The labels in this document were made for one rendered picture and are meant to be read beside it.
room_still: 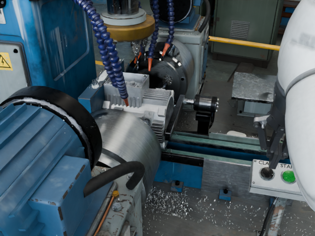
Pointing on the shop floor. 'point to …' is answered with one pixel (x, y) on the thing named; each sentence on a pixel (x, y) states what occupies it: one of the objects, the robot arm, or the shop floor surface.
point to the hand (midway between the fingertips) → (274, 156)
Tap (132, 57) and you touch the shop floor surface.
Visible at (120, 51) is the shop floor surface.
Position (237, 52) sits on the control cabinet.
